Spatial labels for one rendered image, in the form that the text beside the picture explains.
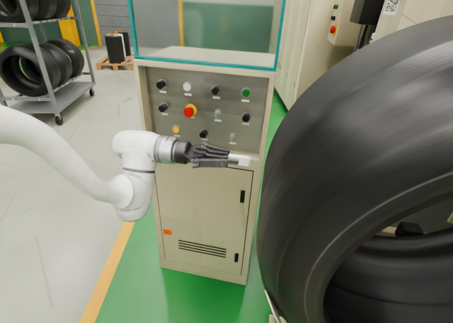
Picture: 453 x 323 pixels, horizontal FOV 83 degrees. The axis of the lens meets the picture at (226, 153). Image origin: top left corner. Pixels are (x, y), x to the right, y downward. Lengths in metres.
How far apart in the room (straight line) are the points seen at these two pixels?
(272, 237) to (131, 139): 0.60
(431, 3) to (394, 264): 0.58
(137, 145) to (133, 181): 0.11
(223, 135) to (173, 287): 1.01
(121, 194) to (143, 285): 1.06
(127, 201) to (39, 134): 0.31
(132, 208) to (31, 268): 1.35
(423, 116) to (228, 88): 0.84
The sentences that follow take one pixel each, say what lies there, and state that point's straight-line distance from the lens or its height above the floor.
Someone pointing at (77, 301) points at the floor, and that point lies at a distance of 1.86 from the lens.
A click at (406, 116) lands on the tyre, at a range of 0.28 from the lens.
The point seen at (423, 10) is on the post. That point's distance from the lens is 0.66.
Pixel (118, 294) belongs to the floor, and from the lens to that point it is 1.80.
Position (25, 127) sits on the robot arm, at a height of 1.26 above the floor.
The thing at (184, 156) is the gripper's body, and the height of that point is 1.07.
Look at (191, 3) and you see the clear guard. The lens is 1.02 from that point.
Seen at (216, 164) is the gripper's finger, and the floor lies 1.06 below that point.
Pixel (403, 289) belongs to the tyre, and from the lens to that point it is 0.80.
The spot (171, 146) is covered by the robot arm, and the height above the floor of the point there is 1.09.
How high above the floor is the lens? 1.48
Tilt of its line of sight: 31 degrees down
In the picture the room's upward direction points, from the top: 3 degrees clockwise
